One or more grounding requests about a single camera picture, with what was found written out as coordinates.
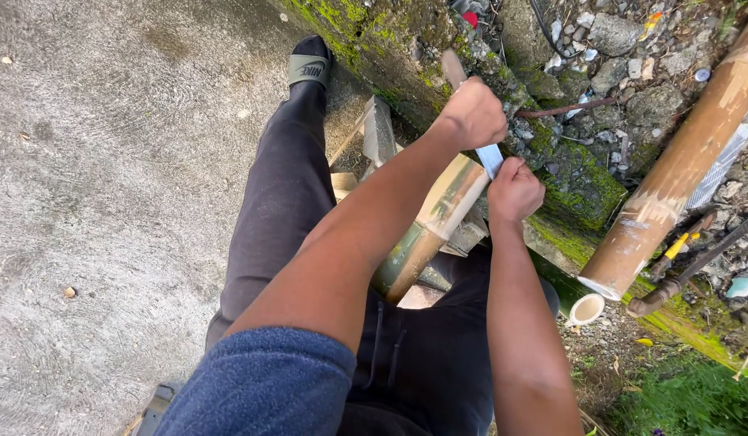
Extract short green-brown bamboo piece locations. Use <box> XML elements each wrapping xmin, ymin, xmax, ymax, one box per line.
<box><xmin>371</xmin><ymin>154</ymin><xmax>491</xmax><ymax>305</ymax></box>

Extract large grey stone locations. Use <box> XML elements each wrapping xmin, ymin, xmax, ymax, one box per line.
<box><xmin>587</xmin><ymin>13</ymin><xmax>645</xmax><ymax>57</ymax></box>

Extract person's right hand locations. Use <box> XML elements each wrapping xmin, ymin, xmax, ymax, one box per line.
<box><xmin>487</xmin><ymin>156</ymin><xmax>546</xmax><ymax>225</ymax></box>

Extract black trousers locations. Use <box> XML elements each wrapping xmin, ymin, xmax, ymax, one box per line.
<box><xmin>205</xmin><ymin>80</ymin><xmax>560</xmax><ymax>436</ymax></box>

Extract pale wood offcut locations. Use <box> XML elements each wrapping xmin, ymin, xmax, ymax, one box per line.
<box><xmin>330</xmin><ymin>172</ymin><xmax>360</xmax><ymax>202</ymax></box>

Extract green bamboo pole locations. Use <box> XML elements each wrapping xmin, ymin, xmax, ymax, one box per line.
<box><xmin>527</xmin><ymin>247</ymin><xmax>606</xmax><ymax>328</ymax></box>

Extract black cable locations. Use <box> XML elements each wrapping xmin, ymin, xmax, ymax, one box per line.
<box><xmin>528</xmin><ymin>0</ymin><xmax>587</xmax><ymax>59</ymax></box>

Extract knife with wooden handle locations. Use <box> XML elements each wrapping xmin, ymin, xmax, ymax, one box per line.
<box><xmin>441</xmin><ymin>48</ymin><xmax>506</xmax><ymax>180</ymax></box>

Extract silver ribbed metal strip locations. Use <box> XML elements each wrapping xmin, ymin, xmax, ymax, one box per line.
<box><xmin>685</xmin><ymin>124</ymin><xmax>748</xmax><ymax>210</ymax></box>

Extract black sock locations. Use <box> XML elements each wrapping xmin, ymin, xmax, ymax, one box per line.
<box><xmin>291</xmin><ymin>34</ymin><xmax>330</xmax><ymax>61</ymax></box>

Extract rusty thin rod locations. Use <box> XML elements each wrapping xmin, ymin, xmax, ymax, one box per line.
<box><xmin>514</xmin><ymin>96</ymin><xmax>618</xmax><ymax>119</ymax></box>

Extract long brown bamboo pole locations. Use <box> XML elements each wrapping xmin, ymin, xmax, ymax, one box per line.
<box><xmin>578</xmin><ymin>6</ymin><xmax>748</xmax><ymax>302</ymax></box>

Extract rusty metal pipe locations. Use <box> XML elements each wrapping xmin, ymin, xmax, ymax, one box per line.
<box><xmin>626</xmin><ymin>209</ymin><xmax>748</xmax><ymax>319</ymax></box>

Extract person's left hand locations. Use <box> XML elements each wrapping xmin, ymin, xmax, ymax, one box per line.
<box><xmin>431</xmin><ymin>77</ymin><xmax>508</xmax><ymax>152</ymax></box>

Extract mossy concrete curb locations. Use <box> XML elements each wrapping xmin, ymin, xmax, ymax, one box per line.
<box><xmin>271</xmin><ymin>0</ymin><xmax>744</xmax><ymax>370</ymax></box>

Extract flat concrete support block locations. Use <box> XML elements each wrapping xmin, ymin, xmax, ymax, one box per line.
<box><xmin>439</xmin><ymin>206</ymin><xmax>491</xmax><ymax>258</ymax></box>

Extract olive green slide sandal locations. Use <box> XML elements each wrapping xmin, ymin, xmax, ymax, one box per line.
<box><xmin>287</xmin><ymin>51</ymin><xmax>334</xmax><ymax>90</ymax></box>
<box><xmin>131</xmin><ymin>383</ymin><xmax>176</xmax><ymax>436</ymax></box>

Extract blue fleece sleeve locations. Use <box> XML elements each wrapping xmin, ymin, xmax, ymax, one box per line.
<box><xmin>153</xmin><ymin>326</ymin><xmax>358</xmax><ymax>436</ymax></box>

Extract yellow-handled tool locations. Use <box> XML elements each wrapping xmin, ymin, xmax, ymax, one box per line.
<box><xmin>649</xmin><ymin>212</ymin><xmax>717</xmax><ymax>281</ymax></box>

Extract grey concrete block fragment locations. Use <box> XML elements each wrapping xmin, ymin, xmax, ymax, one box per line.
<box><xmin>361</xmin><ymin>95</ymin><xmax>400</xmax><ymax>173</ymax></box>

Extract yellow wrapper scrap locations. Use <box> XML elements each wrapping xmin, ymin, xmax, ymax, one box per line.
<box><xmin>638</xmin><ymin>11</ymin><xmax>663</xmax><ymax>42</ymax></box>

